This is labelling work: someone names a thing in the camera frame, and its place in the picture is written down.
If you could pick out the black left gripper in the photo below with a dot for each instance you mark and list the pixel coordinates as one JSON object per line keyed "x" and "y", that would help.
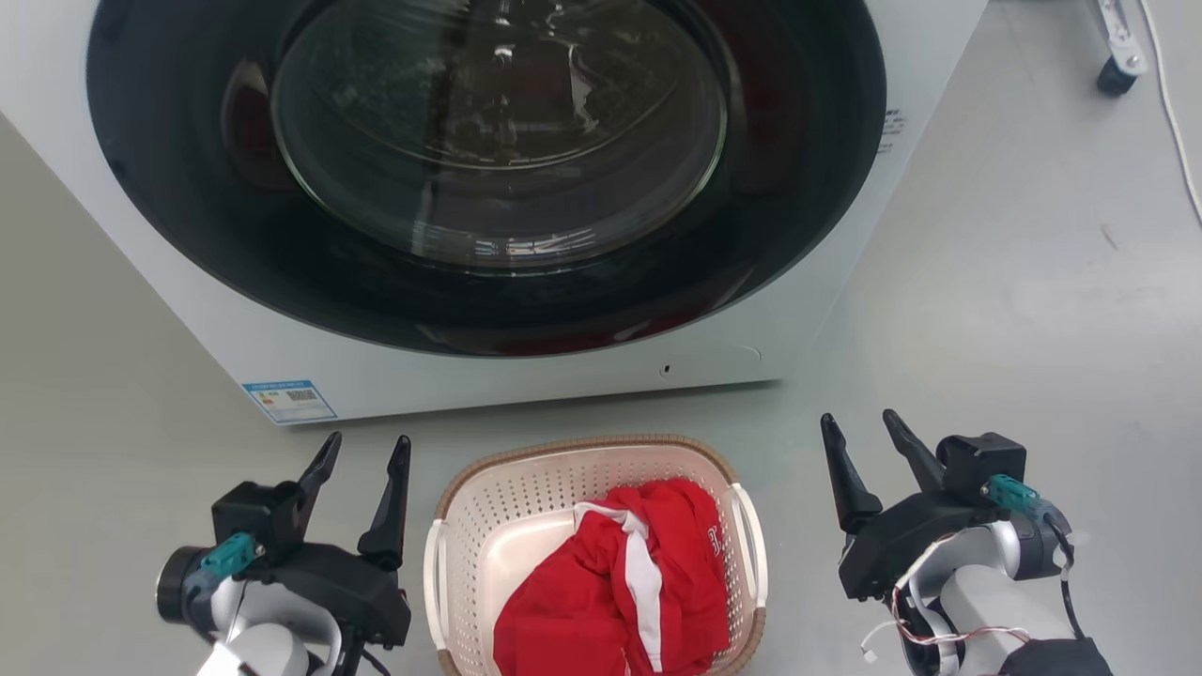
{"x": 347, "y": 591}

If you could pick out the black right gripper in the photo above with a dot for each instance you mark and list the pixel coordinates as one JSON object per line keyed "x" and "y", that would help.
{"x": 901, "y": 545}

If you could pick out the beige plastic laundry basket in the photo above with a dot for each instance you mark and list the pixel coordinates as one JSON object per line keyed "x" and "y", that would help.
{"x": 526, "y": 507}

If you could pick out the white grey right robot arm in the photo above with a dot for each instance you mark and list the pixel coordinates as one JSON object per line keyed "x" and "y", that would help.
{"x": 1019, "y": 554}

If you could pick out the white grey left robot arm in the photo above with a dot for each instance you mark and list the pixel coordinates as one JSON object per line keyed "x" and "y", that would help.
{"x": 263, "y": 638}

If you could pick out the blue energy label sticker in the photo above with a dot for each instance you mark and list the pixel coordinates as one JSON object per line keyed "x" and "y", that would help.
{"x": 289, "y": 402}

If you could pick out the red and white garment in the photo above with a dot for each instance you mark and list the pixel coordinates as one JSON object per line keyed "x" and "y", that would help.
{"x": 582, "y": 610}

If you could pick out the white washing machine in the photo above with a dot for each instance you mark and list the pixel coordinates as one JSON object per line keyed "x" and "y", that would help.
{"x": 122, "y": 282}

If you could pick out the small text sticker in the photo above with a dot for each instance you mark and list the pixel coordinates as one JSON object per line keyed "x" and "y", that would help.
{"x": 890, "y": 131}

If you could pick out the black round washer door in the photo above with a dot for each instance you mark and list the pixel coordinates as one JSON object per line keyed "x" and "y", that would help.
{"x": 488, "y": 141}

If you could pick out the black caster wheel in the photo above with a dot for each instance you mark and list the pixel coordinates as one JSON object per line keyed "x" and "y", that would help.
{"x": 1116, "y": 77}

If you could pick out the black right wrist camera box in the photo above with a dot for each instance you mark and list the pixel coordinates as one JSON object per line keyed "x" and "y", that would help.
{"x": 981, "y": 460}

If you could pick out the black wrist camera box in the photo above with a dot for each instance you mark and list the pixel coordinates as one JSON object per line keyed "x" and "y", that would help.
{"x": 981, "y": 460}
{"x": 254, "y": 516}

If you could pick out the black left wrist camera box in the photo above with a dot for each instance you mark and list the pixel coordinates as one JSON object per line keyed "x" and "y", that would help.
{"x": 254, "y": 516}

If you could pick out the silver metal frame leg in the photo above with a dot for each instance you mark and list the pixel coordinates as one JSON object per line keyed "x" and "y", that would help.
{"x": 1122, "y": 33}

